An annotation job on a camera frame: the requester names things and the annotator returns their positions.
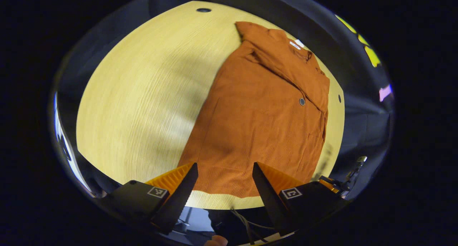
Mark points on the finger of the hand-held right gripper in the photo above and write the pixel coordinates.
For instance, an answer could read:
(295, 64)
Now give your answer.
(327, 184)

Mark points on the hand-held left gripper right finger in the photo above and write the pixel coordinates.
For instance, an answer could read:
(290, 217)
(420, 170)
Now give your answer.
(268, 199)

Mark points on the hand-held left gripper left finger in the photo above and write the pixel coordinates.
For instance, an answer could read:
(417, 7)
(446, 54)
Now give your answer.
(179, 199)

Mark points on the white paper hang tag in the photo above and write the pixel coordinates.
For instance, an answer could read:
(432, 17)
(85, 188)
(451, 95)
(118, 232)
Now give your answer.
(300, 43)

